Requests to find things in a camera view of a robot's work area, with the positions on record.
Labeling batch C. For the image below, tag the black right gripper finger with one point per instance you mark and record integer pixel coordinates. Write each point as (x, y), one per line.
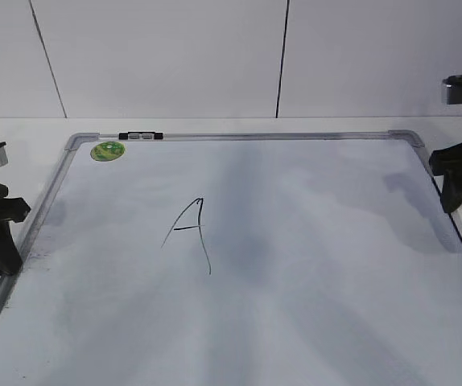
(451, 195)

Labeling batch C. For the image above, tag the round green magnet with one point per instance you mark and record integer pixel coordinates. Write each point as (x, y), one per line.
(107, 151)

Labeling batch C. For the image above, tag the black and grey board clip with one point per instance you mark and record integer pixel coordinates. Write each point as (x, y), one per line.
(140, 136)

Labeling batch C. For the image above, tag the white board with grey frame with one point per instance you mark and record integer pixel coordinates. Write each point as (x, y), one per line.
(258, 259)

